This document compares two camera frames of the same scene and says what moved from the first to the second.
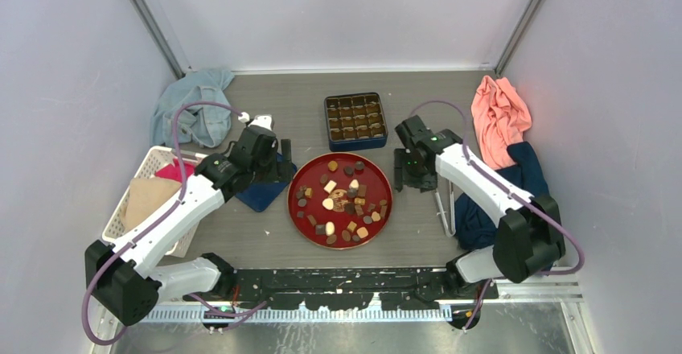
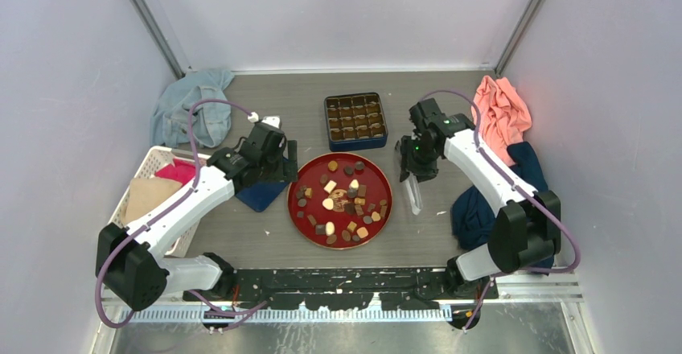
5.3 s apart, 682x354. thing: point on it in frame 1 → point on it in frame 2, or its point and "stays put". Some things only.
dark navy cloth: [476, 228] stays put
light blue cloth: [203, 125] stays put
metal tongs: [442, 212] → [412, 192]
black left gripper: [274, 174] stays put
